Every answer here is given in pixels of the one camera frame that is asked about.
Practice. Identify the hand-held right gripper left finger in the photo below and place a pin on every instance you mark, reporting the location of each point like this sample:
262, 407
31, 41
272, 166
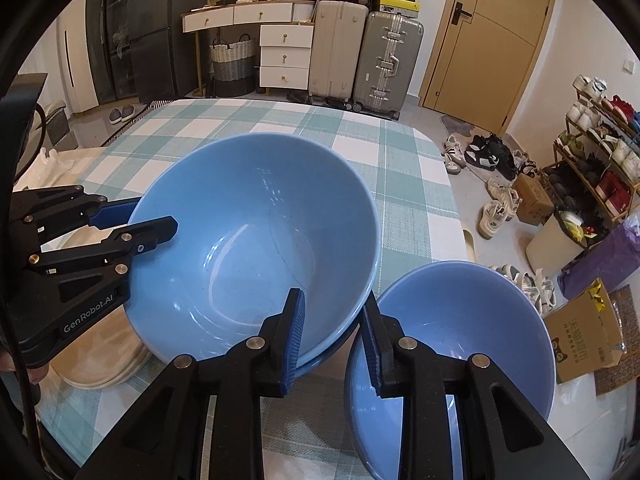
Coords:
298, 340

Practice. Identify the white plastic bag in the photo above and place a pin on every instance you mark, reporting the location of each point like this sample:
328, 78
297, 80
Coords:
55, 165

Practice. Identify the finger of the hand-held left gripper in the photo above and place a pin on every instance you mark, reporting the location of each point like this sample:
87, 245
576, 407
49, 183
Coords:
150, 230
115, 212

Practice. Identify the pile of shoes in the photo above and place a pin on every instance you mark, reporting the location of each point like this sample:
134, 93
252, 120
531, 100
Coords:
495, 152

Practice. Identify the tan wooden door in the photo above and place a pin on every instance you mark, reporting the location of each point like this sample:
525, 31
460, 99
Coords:
490, 35

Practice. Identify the shoe rack with shoes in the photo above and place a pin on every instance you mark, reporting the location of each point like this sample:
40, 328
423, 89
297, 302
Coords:
590, 180

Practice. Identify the white dressing table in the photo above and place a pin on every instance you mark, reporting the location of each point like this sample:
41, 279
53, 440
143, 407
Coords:
285, 60

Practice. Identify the person's left hand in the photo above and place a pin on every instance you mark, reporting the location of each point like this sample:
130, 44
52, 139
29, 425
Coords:
39, 375

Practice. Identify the woven laundry basket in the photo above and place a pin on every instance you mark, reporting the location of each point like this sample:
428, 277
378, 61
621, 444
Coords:
232, 60

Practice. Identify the silver suitcase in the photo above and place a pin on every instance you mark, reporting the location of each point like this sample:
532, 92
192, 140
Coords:
385, 60

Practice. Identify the white cabinet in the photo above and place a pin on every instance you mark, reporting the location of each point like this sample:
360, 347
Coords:
75, 70

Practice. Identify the beige suitcase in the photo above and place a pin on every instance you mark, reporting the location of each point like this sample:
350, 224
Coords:
335, 50

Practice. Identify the grey slipper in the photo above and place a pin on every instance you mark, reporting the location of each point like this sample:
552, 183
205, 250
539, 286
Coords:
128, 111
116, 116

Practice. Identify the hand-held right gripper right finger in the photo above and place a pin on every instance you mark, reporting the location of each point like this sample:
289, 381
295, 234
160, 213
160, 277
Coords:
371, 350

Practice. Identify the printed cardboard box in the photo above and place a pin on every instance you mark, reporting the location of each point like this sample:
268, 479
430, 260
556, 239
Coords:
580, 340

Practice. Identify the purple plastic bag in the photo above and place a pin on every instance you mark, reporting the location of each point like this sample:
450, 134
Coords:
605, 260

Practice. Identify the white trash bin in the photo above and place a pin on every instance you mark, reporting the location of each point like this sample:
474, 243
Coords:
550, 245

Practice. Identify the green checked tablecloth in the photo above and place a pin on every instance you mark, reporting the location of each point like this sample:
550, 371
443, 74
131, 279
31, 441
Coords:
350, 160

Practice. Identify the dark grey refrigerator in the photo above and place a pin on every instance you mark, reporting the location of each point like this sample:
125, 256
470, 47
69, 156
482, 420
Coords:
165, 35

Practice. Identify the yellow black shoe box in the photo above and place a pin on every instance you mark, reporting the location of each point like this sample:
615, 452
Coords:
397, 4

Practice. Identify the dark glass cabinet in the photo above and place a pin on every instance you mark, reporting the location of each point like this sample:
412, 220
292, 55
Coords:
107, 35

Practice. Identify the striped rug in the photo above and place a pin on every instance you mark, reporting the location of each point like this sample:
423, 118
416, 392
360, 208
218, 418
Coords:
145, 110

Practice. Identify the small brown cardboard box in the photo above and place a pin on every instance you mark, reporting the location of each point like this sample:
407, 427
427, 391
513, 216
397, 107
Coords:
532, 200

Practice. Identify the grey door mat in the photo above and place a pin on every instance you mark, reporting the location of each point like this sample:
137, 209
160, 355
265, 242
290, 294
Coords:
457, 125

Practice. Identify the grey sofa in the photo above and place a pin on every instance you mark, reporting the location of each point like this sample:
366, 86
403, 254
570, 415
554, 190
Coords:
60, 130

